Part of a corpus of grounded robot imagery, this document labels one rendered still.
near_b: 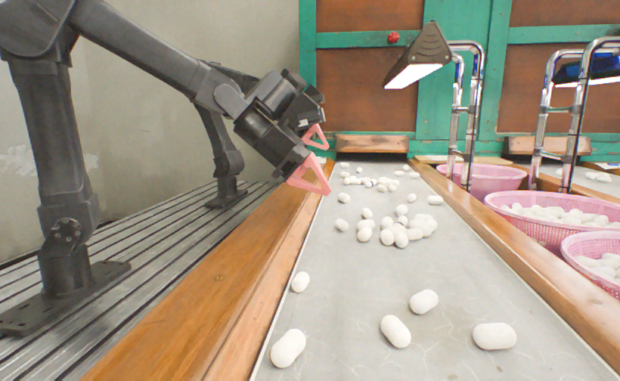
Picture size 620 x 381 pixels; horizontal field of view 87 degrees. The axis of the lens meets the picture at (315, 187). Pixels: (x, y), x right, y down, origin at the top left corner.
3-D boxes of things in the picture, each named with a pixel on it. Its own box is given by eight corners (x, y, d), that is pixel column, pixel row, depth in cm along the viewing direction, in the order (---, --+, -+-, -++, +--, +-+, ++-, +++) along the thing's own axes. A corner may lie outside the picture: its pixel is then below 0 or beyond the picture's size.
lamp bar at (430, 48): (407, 63, 60) (409, 20, 58) (381, 88, 120) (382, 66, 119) (452, 62, 59) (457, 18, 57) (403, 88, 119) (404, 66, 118)
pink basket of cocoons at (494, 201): (562, 291, 52) (572, 234, 50) (454, 233, 78) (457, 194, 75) (680, 271, 59) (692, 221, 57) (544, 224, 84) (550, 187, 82)
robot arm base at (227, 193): (247, 171, 118) (229, 170, 119) (223, 182, 98) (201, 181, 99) (248, 192, 119) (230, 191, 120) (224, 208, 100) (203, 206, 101)
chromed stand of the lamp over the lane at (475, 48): (396, 219, 88) (407, 39, 78) (389, 199, 107) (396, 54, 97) (471, 221, 85) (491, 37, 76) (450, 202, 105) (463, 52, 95)
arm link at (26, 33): (239, 91, 61) (49, -27, 47) (250, 87, 53) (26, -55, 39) (208, 149, 61) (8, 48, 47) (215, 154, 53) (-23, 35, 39)
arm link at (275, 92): (289, 100, 66) (246, 51, 61) (306, 98, 58) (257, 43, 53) (251, 143, 64) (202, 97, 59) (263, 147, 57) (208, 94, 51)
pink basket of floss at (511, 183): (497, 213, 93) (500, 180, 91) (418, 194, 114) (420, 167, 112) (537, 199, 108) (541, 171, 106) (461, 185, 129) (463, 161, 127)
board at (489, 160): (420, 163, 125) (420, 160, 124) (413, 158, 139) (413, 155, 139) (512, 165, 121) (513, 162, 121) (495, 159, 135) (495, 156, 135)
